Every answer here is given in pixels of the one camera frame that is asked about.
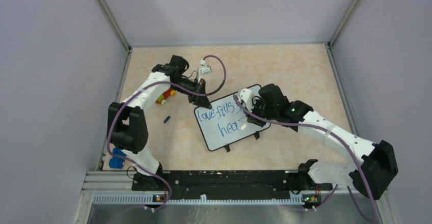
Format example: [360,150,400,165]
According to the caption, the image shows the white slotted cable duct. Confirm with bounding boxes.
[92,193,304,205]

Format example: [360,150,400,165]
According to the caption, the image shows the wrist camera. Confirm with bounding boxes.
[236,88,255,112]
[197,59,212,81]

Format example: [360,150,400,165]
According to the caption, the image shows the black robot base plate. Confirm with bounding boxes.
[132,170,332,193]

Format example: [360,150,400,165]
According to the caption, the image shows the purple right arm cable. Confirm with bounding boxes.
[233,95,381,223]

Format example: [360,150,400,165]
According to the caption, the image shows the colourful toy brick car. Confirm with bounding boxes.
[155,89,176,105]

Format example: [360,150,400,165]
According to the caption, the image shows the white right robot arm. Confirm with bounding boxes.
[238,83,398,200]

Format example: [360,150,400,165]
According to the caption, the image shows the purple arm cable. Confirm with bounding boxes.
[233,95,381,223]
[105,54,227,213]

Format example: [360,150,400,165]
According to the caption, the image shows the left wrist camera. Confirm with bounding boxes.
[197,59,212,81]

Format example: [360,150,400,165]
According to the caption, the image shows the blue toy car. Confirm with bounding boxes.
[109,148,126,169]

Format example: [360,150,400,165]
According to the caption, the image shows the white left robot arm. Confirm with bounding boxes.
[107,55,212,190]

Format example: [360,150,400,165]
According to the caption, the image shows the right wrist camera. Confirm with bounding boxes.
[236,88,255,112]

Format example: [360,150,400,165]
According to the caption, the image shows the black framed whiteboard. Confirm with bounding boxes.
[194,93,271,151]

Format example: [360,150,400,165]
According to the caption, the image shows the aluminium frame rails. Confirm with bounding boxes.
[72,0,399,224]

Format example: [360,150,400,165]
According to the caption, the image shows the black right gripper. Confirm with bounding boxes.
[244,97,278,127]

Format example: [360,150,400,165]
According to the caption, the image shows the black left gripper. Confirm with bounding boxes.
[171,77,212,109]

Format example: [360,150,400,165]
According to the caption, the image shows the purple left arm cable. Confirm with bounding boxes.
[105,54,227,213]

